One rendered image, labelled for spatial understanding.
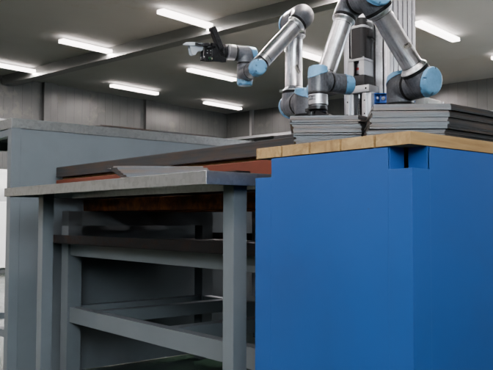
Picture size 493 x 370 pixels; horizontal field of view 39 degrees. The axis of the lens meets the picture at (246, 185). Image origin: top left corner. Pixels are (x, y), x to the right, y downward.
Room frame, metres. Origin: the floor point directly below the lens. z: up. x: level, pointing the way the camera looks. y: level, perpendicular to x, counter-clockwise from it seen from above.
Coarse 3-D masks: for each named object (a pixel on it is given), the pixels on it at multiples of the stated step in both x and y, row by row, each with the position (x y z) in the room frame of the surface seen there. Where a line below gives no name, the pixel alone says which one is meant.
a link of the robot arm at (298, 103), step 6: (300, 90) 3.21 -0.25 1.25; (306, 90) 3.20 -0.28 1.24; (294, 96) 3.25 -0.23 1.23; (300, 96) 3.21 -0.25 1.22; (306, 96) 3.19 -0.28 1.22; (294, 102) 3.24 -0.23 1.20; (300, 102) 3.21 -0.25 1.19; (306, 102) 3.20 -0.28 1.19; (294, 108) 3.25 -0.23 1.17; (300, 108) 3.21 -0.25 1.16; (306, 108) 3.20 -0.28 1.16; (294, 114) 3.31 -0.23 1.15
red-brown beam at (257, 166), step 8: (232, 160) 2.01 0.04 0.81; (240, 160) 1.98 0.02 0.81; (248, 160) 1.95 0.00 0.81; (256, 160) 1.92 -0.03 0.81; (264, 160) 1.85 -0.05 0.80; (208, 168) 2.05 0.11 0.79; (216, 168) 2.02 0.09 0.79; (224, 168) 1.99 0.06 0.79; (232, 168) 1.96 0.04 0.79; (240, 168) 1.93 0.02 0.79; (248, 168) 1.91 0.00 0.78; (256, 168) 1.88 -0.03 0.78; (264, 168) 1.85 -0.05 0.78; (80, 176) 2.76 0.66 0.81; (88, 176) 2.70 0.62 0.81; (96, 176) 2.59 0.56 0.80; (104, 176) 2.54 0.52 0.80; (112, 176) 2.49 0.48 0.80
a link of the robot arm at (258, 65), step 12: (300, 12) 3.21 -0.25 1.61; (312, 12) 3.25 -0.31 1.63; (288, 24) 3.20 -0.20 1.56; (300, 24) 3.20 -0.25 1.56; (276, 36) 3.18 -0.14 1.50; (288, 36) 3.18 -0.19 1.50; (264, 48) 3.16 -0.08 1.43; (276, 48) 3.16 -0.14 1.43; (252, 60) 3.14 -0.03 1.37; (264, 60) 3.13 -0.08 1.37; (252, 72) 3.12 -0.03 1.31; (264, 72) 3.12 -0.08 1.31
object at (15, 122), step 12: (12, 120) 2.77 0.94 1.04; (24, 120) 2.80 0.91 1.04; (36, 120) 2.83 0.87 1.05; (72, 132) 2.94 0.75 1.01; (84, 132) 2.97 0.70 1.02; (96, 132) 3.01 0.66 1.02; (108, 132) 3.05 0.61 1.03; (120, 132) 3.09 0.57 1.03; (132, 132) 3.12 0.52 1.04; (144, 132) 3.16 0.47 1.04; (156, 132) 3.21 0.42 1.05; (204, 144) 3.38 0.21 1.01; (216, 144) 3.43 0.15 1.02; (228, 144) 3.48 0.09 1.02
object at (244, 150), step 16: (240, 144) 1.93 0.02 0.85; (256, 144) 1.88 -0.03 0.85; (272, 144) 1.83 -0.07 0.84; (288, 144) 1.78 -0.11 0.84; (112, 160) 2.49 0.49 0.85; (128, 160) 2.41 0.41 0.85; (144, 160) 2.33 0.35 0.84; (160, 160) 2.25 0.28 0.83; (176, 160) 2.18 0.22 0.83; (192, 160) 2.11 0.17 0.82; (208, 160) 2.05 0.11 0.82; (224, 160) 2.02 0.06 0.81; (64, 176) 2.81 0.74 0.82
